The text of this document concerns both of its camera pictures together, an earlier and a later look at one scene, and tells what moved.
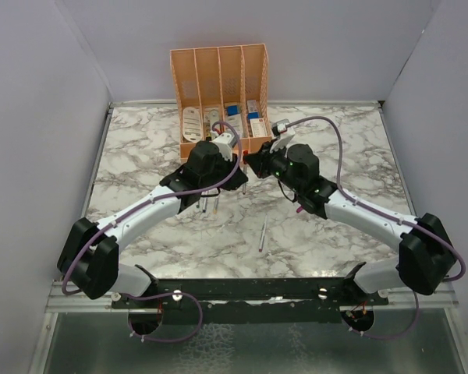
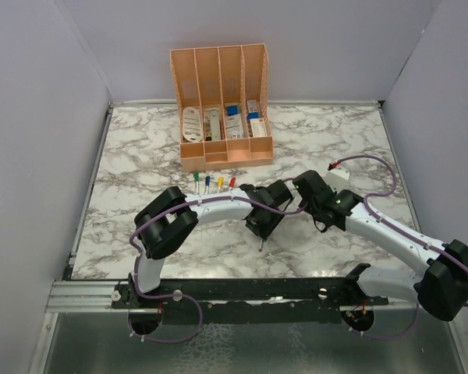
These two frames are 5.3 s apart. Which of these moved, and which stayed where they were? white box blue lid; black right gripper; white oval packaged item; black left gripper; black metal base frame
Moved: black left gripper; black right gripper
Stayed: black metal base frame; white box blue lid; white oval packaged item
